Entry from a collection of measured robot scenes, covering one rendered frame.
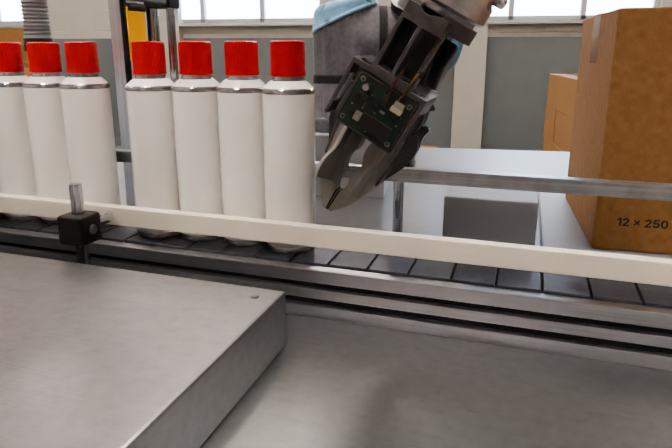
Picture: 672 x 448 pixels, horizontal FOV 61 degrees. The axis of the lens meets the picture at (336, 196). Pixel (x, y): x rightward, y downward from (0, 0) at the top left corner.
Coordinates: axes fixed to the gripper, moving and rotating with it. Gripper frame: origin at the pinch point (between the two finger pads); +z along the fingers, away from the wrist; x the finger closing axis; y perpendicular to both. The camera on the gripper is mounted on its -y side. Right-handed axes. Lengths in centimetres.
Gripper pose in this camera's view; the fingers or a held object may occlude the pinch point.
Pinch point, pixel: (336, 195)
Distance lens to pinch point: 57.6
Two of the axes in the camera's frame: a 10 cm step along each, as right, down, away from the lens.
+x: 8.2, 5.5, -1.4
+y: -3.1, 2.3, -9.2
